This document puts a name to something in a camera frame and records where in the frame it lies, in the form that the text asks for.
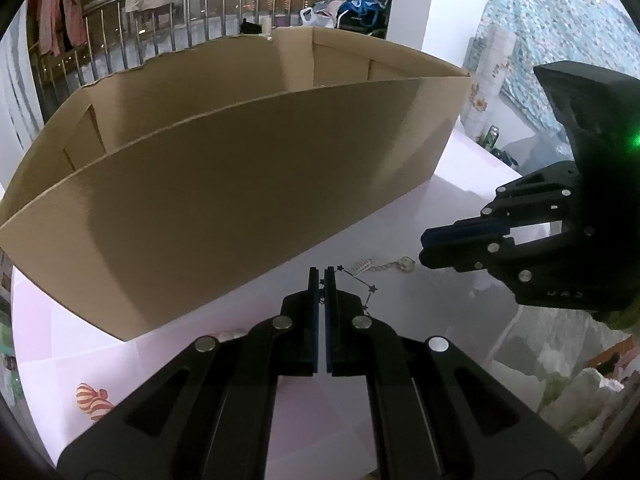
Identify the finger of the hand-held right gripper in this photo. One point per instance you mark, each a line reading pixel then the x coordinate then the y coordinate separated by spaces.
pixel 465 232
pixel 460 257

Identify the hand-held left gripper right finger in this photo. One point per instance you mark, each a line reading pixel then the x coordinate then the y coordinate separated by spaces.
pixel 331 330

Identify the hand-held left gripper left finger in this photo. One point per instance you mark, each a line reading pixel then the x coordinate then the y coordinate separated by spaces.
pixel 313 330

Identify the large cardboard box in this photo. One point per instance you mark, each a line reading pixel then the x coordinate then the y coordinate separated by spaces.
pixel 225 200

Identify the green can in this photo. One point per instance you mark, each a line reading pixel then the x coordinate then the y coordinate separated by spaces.
pixel 490 137

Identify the patterned paper roll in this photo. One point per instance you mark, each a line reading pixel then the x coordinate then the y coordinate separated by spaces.
pixel 487 75

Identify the green fuzzy cloth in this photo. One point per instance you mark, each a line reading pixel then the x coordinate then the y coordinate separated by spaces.
pixel 625 319

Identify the blue bag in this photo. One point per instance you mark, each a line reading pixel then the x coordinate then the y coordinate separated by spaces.
pixel 362 10

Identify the small white plastic bag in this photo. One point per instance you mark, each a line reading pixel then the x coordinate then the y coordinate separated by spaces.
pixel 316 17

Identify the metal balcony railing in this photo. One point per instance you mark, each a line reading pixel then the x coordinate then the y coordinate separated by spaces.
pixel 225 5

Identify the white curtain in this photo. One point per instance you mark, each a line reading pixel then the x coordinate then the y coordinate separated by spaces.
pixel 22 95

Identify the red hanging garment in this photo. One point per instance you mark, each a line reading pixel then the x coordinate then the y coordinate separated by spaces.
pixel 62 5

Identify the floral wall cloth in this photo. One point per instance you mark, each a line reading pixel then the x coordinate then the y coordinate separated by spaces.
pixel 560 25

